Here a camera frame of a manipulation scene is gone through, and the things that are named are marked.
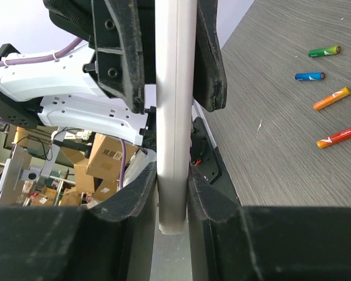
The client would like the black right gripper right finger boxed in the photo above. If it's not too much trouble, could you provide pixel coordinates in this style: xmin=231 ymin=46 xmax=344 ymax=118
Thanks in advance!
xmin=188 ymin=167 xmax=351 ymax=280

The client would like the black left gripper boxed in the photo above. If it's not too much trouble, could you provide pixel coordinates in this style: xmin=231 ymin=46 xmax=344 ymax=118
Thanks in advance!
xmin=44 ymin=1 xmax=156 ymax=114

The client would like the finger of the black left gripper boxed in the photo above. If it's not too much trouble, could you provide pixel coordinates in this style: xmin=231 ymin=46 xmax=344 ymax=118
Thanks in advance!
xmin=193 ymin=0 xmax=227 ymax=112

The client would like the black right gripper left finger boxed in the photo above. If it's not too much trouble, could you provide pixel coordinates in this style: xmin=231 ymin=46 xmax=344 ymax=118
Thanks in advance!
xmin=0 ymin=162 xmax=157 ymax=280

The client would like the white red remote control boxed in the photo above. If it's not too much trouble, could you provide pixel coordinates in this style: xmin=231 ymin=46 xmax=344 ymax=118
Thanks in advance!
xmin=155 ymin=0 xmax=197 ymax=235

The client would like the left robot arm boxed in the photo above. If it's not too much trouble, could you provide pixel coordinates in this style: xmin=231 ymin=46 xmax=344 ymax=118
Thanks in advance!
xmin=0 ymin=1 xmax=227 ymax=153

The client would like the cardboard box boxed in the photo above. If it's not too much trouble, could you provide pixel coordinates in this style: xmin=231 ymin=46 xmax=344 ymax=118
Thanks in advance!
xmin=86 ymin=133 xmax=123 ymax=180

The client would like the blue AAA battery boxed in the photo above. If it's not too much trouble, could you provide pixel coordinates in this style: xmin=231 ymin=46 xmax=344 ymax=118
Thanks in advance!
xmin=294 ymin=72 xmax=325 ymax=81

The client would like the green AAA battery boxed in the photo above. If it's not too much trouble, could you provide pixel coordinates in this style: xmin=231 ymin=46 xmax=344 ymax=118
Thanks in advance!
xmin=308 ymin=46 xmax=341 ymax=57

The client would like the red orange AAA battery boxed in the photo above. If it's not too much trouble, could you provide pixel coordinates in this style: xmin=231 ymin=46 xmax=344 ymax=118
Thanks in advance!
xmin=316 ymin=127 xmax=351 ymax=149

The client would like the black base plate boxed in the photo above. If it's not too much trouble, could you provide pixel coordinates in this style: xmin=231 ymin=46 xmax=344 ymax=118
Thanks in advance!
xmin=190 ymin=117 xmax=222 ymax=184

